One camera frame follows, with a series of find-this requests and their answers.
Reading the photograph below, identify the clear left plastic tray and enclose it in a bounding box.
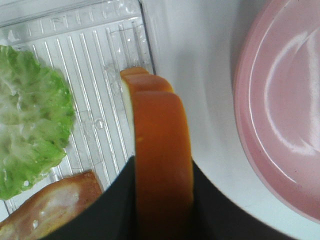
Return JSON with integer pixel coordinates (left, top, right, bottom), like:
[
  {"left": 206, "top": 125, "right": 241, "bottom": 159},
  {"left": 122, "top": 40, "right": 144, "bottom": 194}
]
[{"left": 0, "top": 0, "right": 154, "bottom": 219}]

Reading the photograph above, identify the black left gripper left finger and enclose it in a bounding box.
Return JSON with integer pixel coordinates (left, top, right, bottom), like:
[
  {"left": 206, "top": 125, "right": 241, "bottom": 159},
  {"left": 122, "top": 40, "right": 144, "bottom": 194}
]
[{"left": 42, "top": 156, "right": 138, "bottom": 240}]

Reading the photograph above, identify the bacon strip from tray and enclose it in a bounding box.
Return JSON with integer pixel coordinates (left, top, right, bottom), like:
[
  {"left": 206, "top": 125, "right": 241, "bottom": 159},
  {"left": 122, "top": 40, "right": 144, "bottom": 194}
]
[{"left": 0, "top": 170, "right": 102, "bottom": 240}]

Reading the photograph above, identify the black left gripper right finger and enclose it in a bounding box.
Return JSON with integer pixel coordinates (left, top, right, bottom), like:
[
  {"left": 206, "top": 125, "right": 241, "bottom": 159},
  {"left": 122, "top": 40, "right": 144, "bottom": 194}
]
[{"left": 191, "top": 162, "right": 294, "bottom": 240}]

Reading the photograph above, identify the pink round plate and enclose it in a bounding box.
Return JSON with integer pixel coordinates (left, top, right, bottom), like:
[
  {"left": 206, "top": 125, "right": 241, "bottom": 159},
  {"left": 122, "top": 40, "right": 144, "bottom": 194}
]
[{"left": 233, "top": 0, "right": 320, "bottom": 223}]

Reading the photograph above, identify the green lettuce leaf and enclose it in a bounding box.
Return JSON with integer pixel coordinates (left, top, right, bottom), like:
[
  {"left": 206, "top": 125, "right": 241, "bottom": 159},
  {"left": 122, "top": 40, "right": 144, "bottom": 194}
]
[{"left": 0, "top": 45, "right": 75, "bottom": 200}]

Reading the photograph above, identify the bread slice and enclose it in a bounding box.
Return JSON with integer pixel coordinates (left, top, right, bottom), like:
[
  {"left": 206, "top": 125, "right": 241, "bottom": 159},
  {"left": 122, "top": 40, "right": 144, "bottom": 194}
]
[{"left": 120, "top": 67, "right": 194, "bottom": 240}]

